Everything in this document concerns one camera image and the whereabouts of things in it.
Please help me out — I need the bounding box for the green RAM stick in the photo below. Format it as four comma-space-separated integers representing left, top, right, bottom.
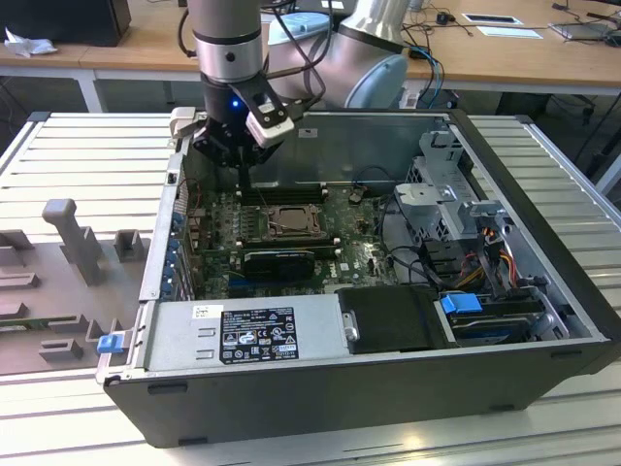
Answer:
0, 316, 82, 332

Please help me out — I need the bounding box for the grey plastic case handle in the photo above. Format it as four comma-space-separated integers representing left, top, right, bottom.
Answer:
169, 107, 198, 142

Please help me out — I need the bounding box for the black plastic shroud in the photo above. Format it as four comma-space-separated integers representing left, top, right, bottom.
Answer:
336, 284, 451, 356

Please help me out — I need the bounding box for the grey parts rack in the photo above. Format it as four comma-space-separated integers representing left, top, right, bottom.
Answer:
0, 197, 152, 378

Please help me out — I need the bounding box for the blue cable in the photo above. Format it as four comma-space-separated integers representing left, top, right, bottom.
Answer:
410, 45, 446, 106

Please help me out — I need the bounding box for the grey tablet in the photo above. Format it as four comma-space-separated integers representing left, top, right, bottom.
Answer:
547, 18, 615, 44

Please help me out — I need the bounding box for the black flat data cable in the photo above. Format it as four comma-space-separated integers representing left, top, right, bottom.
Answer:
477, 225, 513, 302

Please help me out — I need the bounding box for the metal socket cover frame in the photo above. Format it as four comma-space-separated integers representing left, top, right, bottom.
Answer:
267, 205, 323, 238

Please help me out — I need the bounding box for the blue disk carrier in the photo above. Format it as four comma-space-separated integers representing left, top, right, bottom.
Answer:
439, 290, 482, 317

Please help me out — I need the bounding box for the CPU socket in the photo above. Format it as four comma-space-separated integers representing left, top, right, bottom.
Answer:
265, 204, 325, 240

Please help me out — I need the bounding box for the silver metal drive cage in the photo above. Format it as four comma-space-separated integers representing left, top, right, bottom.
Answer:
391, 128, 518, 253

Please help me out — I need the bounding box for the white desk cable outlet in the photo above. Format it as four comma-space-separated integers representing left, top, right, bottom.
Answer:
460, 12, 525, 26

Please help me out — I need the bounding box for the crumpled white paper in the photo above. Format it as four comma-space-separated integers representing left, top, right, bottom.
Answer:
3, 26, 58, 58

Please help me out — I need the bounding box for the green motherboard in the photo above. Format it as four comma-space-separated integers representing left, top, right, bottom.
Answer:
186, 186, 404, 301

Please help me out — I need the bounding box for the black box on desk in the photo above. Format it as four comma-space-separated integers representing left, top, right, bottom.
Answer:
0, 0, 132, 48

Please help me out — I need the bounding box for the silver power supply unit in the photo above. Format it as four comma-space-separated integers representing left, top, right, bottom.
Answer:
144, 292, 351, 374

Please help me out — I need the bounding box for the black graphics card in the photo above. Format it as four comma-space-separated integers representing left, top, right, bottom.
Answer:
201, 248, 337, 282

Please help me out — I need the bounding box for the silver topped CPU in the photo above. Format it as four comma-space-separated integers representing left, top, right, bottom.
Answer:
278, 209, 314, 230

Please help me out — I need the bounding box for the thin red wire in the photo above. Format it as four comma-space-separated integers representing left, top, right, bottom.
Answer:
186, 178, 214, 217

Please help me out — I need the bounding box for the hard disk drive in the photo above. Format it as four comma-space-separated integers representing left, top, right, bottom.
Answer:
446, 299, 547, 347

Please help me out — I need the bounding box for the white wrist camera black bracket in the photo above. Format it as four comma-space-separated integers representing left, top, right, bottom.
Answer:
227, 81, 297, 148

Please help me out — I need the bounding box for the white paper sheet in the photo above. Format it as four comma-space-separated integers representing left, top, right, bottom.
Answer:
476, 24, 548, 42

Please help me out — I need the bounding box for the wooden desk white frame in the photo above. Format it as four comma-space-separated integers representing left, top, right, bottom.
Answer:
0, 0, 205, 114
402, 0, 621, 96

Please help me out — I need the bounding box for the black and silver PC case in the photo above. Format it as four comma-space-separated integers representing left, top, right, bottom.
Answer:
94, 107, 621, 449

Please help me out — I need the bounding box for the yellow orange wire bundle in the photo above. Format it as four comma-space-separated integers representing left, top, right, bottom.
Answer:
458, 245, 516, 288

